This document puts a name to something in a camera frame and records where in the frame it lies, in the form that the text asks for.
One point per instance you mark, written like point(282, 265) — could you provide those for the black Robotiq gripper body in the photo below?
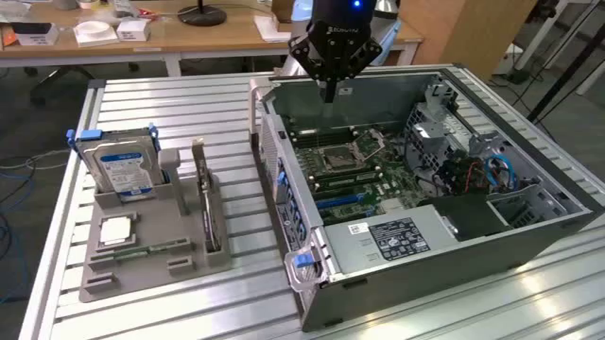
point(340, 17)

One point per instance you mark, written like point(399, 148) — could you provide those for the black Nvidia graphics card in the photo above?
point(207, 209)

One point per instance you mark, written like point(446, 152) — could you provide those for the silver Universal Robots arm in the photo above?
point(388, 39)

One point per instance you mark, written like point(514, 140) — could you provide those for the white paper booklet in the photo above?
point(268, 28)

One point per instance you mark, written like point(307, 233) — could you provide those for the brown cardboard box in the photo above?
point(280, 8)

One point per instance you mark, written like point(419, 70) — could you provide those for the wooden desk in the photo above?
point(212, 39)

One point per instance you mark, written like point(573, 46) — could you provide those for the wooden cabinet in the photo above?
point(473, 35)

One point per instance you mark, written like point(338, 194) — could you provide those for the black lamp base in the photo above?
point(202, 18)

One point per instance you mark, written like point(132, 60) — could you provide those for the metal drive cage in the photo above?
point(430, 134)

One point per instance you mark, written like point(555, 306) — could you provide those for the CPU socket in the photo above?
point(338, 157)

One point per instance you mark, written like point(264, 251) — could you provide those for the black floor pedal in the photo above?
point(519, 77)

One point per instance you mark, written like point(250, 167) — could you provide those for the white labelled box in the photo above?
point(135, 33)

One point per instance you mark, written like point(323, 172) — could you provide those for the green motherboard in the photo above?
point(391, 184)

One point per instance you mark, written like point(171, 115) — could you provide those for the clear plastic bag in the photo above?
point(123, 8)

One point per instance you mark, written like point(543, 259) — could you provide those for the black slanted pole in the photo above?
point(565, 76)

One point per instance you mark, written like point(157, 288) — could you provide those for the blue expansion slot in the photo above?
point(340, 201)

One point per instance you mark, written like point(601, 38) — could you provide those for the silver chipset heatsink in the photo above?
point(390, 206)

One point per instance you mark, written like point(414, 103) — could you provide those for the white square dish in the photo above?
point(93, 33)

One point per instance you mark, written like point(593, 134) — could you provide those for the hard disk with blue carrier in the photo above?
point(123, 170)

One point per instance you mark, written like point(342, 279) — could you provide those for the grey cup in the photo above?
point(65, 4)

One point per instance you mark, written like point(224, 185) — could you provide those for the grey power supply unit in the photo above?
point(350, 248)

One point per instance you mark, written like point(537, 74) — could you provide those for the metal disk bay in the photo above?
point(543, 198)

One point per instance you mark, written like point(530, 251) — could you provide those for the white box with black lid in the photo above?
point(35, 37)

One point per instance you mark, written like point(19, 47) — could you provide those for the black office chair base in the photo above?
point(39, 97)

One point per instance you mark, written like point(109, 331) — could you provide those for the grey plastic parts rack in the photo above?
point(156, 226)

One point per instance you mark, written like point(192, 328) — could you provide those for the blue case release latch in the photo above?
point(302, 262)

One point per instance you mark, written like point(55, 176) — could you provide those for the orange box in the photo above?
point(5, 37)

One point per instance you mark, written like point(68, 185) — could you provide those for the silver CPU chip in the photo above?
point(115, 230)

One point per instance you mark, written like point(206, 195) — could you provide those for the open grey PC case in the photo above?
point(425, 276)

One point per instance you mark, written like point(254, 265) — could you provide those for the green RAM stick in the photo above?
point(136, 250)

